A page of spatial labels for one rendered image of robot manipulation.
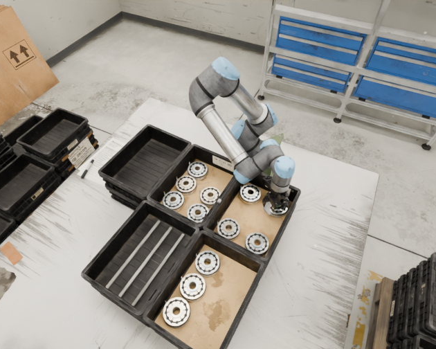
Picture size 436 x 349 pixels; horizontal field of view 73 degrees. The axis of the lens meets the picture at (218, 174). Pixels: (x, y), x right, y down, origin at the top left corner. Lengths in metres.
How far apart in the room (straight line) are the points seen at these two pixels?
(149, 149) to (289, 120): 1.81
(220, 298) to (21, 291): 0.89
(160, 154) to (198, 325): 0.89
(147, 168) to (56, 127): 1.15
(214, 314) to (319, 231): 0.68
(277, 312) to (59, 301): 0.94
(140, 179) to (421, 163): 2.51
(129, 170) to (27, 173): 1.06
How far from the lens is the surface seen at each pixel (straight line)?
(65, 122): 2.61
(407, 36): 2.81
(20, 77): 3.83
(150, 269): 1.33
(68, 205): 1.78
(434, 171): 3.23
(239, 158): 1.22
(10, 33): 3.81
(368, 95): 3.08
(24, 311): 1.62
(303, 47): 2.96
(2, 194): 2.50
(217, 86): 1.25
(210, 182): 1.52
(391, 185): 2.91
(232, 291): 1.27
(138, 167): 1.63
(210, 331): 1.24
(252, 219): 1.41
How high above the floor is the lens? 2.05
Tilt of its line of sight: 52 degrees down
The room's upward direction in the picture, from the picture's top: straight up
